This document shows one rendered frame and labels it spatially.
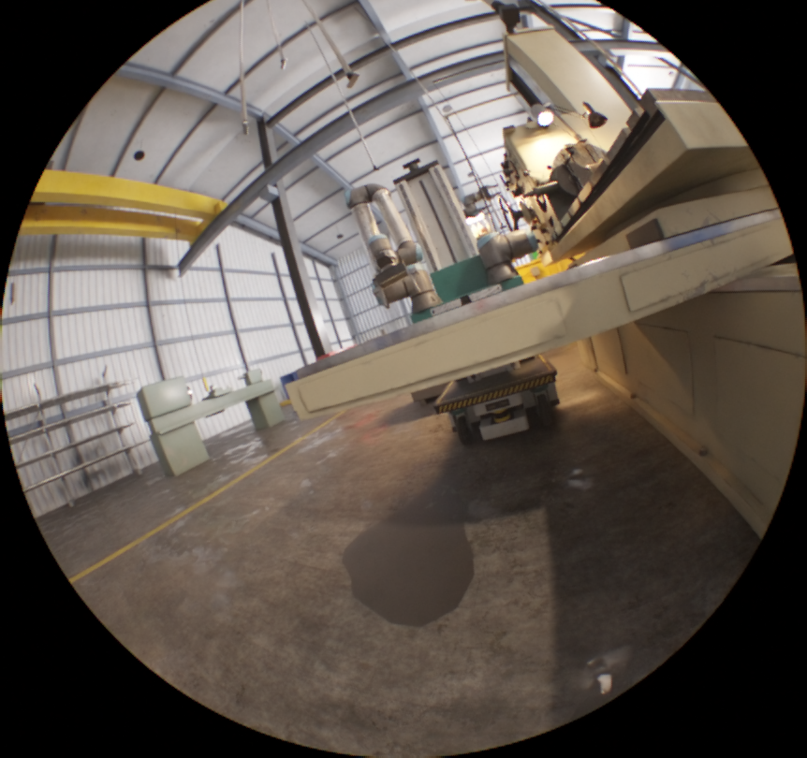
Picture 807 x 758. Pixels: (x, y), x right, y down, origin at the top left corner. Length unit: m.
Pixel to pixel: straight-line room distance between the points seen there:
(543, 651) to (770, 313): 0.85
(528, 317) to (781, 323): 0.60
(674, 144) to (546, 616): 0.98
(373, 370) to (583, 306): 0.45
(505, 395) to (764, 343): 1.17
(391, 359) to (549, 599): 0.72
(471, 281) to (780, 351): 1.51
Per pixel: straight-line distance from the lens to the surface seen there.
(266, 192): 7.12
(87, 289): 9.69
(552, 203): 1.51
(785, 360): 0.77
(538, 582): 0.86
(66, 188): 7.51
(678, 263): 0.68
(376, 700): 0.80
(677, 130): 0.59
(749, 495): 1.00
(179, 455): 4.91
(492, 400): 1.46
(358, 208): 1.68
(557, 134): 2.29
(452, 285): 1.69
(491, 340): 0.53
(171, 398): 5.03
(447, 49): 10.45
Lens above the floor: 0.71
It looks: 3 degrees down
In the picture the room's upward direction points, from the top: 20 degrees counter-clockwise
